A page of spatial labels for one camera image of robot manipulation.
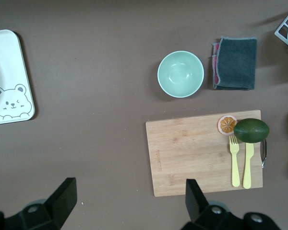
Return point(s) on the cream tray with bear print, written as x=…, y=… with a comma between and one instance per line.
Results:
x=12, y=60

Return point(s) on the wooden cutting board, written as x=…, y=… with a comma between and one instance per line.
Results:
x=194, y=153

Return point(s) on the yellow plastic fork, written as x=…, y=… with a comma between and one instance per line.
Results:
x=235, y=167

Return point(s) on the orange slice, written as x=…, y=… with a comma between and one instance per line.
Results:
x=224, y=125

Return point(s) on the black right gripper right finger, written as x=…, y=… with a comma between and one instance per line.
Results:
x=196, y=206

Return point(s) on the mint green bowl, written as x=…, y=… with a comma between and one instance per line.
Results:
x=180, y=74

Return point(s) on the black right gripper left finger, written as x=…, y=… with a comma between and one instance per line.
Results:
x=57, y=206

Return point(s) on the green avocado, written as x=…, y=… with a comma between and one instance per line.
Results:
x=252, y=130

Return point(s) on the grey folded cloth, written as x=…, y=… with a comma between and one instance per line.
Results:
x=237, y=64

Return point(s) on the yellow plastic knife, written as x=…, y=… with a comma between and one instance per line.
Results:
x=247, y=167

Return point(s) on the white cup rack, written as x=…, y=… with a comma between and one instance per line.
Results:
x=277, y=33

